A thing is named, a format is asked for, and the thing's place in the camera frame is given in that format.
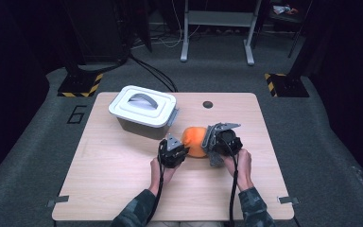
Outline grey fluffy cloth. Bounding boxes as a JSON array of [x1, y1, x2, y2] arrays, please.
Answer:
[[200, 123, 227, 168]]

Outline orange plush toy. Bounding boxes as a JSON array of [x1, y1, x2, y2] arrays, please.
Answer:
[[181, 126, 209, 159]]

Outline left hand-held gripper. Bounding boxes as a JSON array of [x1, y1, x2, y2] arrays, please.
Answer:
[[157, 133, 190, 169]]

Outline hand-held gripper cable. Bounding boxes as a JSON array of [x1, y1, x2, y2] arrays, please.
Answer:
[[144, 147, 165, 227], [228, 147, 239, 227]]

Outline black metal rack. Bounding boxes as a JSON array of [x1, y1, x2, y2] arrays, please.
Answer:
[[260, 0, 314, 60]]

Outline person's left hand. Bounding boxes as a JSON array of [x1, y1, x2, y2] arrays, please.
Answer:
[[148, 156, 180, 197]]

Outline left hand-held gripper cable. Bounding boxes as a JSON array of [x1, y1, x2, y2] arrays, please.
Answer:
[[144, 147, 165, 227]]

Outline colourful small items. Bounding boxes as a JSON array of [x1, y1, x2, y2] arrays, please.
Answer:
[[271, 4, 299, 16]]

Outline grey tape strip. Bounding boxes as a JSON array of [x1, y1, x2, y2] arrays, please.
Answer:
[[45, 195, 71, 209], [277, 196, 301, 205]]

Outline black stand base yellow stripes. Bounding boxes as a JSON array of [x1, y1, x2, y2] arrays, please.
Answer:
[[263, 72, 311, 98], [57, 71, 105, 98]]

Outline white metal desk frame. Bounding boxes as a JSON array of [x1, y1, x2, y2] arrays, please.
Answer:
[[180, 0, 263, 66]]

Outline person's right hand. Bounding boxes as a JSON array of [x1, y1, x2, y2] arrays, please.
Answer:
[[223, 148, 254, 193]]

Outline white floor cable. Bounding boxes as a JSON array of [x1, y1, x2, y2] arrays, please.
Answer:
[[131, 0, 203, 49]]

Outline grey lidded plastic box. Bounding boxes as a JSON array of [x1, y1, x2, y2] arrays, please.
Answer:
[[108, 84, 181, 129]]

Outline right hand-held gripper cable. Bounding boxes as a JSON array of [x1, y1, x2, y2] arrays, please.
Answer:
[[228, 147, 239, 227]]

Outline black floor cables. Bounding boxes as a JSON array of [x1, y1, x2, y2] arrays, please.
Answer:
[[128, 52, 180, 94]]

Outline grey plastic storage box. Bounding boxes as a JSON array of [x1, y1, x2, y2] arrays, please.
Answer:
[[116, 115, 172, 141]]

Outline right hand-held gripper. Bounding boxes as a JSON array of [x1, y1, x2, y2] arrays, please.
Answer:
[[213, 121, 244, 157]]

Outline black cabinet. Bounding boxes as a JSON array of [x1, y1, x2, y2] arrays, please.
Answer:
[[61, 0, 130, 65]]

